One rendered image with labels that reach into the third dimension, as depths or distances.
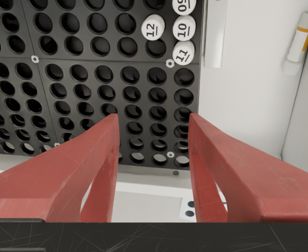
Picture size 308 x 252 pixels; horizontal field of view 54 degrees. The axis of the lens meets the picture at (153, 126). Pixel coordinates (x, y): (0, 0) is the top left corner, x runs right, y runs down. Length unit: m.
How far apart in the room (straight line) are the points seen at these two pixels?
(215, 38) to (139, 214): 0.34
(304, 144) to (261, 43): 0.08
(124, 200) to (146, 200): 0.04
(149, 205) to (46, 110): 0.29
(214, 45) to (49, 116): 0.14
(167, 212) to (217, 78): 0.28
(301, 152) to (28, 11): 0.22
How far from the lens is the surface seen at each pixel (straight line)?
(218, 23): 0.24
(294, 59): 0.26
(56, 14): 0.21
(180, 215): 0.44
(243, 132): 0.30
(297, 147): 0.27
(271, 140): 0.31
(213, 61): 0.25
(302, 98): 0.27
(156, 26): 0.18
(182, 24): 0.17
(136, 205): 0.50
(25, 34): 0.22
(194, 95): 0.20
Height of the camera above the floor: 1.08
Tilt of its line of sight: 55 degrees down
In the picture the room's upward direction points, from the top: 163 degrees counter-clockwise
